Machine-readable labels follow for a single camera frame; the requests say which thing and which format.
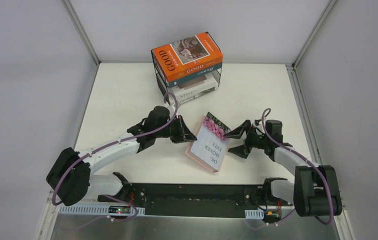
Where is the pink floral Designer Fate book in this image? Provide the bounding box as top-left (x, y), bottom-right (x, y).
top-left (185, 112), bottom-right (231, 173)

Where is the white Style magazine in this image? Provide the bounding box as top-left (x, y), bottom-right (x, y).
top-left (170, 73), bottom-right (219, 102)

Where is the white Singularity book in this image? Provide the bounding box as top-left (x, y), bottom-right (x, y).
top-left (175, 87), bottom-right (217, 105)

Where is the teal Humor book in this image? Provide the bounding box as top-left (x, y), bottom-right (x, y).
top-left (164, 63), bottom-right (223, 88)

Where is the orange Good Morning book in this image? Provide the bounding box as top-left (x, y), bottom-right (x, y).
top-left (151, 31), bottom-right (224, 82)

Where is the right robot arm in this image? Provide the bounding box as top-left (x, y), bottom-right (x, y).
top-left (224, 119), bottom-right (343, 218)

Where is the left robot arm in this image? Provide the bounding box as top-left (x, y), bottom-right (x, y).
top-left (46, 106), bottom-right (197, 206)

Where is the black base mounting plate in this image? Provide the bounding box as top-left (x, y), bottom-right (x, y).
top-left (115, 183), bottom-right (279, 218)

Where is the black wire wooden shelf rack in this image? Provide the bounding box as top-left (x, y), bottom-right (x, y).
top-left (152, 55), bottom-right (220, 95)

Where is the aluminium frame rail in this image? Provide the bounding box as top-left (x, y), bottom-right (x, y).
top-left (46, 180), bottom-right (346, 220)

